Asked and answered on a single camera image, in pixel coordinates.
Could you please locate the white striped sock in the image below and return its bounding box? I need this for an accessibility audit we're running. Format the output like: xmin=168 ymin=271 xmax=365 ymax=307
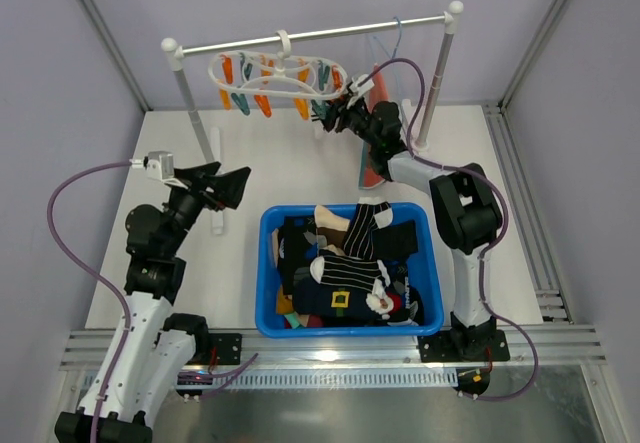
xmin=311 ymin=113 xmax=325 ymax=140

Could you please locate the white oval clip hanger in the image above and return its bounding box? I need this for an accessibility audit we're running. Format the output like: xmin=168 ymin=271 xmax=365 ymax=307
xmin=207 ymin=30 xmax=348 ymax=101

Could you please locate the black white pinstripe sock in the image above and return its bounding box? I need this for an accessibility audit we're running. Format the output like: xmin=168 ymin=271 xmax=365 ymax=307
xmin=342 ymin=198 xmax=393 ymax=260

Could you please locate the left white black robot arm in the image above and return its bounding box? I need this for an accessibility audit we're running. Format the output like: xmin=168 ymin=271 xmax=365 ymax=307
xmin=47 ymin=151 xmax=251 ymax=442

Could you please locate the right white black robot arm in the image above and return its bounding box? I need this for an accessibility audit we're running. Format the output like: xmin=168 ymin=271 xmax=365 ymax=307
xmin=316 ymin=98 xmax=504 ymax=361

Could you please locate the orange clothes peg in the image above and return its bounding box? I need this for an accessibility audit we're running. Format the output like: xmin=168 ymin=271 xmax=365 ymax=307
xmin=294 ymin=98 xmax=310 ymax=121

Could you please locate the orange bear towel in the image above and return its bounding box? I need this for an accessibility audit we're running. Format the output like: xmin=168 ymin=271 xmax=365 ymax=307
xmin=358 ymin=72 xmax=389 ymax=190

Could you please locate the beige brown sock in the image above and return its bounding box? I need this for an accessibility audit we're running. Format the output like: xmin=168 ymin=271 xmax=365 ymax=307
xmin=314 ymin=205 xmax=350 ymax=248

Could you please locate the blue plastic bin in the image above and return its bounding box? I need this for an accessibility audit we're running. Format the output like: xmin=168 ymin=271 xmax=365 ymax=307
xmin=255 ymin=202 xmax=445 ymax=338

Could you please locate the white clothes rack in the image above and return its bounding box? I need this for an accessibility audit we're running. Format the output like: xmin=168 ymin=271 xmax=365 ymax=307
xmin=161 ymin=1 xmax=464 ymax=163

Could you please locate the navy santa belt sock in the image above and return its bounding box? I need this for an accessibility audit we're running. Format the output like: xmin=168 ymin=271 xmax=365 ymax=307
xmin=292 ymin=282 xmax=425 ymax=327

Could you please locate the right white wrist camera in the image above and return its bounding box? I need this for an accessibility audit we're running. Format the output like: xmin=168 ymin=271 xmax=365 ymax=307
xmin=345 ymin=74 xmax=375 ymax=108

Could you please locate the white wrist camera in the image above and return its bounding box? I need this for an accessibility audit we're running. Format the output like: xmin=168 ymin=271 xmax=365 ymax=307
xmin=345 ymin=74 xmax=375 ymax=108
xmin=129 ymin=150 xmax=186 ymax=188

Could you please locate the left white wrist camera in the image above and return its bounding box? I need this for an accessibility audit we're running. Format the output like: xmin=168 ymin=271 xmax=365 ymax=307
xmin=129 ymin=150 xmax=186 ymax=188

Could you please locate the blue wire hanger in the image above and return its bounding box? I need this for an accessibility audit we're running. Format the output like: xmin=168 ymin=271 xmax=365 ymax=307
xmin=367 ymin=15 xmax=416 ymax=114

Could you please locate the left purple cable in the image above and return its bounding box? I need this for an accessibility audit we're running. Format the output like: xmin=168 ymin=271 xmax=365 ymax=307
xmin=47 ymin=160 xmax=260 ymax=443

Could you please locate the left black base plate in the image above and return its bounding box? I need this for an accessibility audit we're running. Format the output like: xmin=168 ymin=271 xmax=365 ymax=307
xmin=198 ymin=332 xmax=243 ymax=366

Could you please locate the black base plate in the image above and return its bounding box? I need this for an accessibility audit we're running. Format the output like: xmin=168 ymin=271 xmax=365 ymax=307
xmin=417 ymin=330 xmax=511 ymax=363
xmin=198 ymin=332 xmax=243 ymax=366

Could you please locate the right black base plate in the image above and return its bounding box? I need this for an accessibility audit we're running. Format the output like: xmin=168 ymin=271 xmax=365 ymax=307
xmin=417 ymin=330 xmax=511 ymax=363

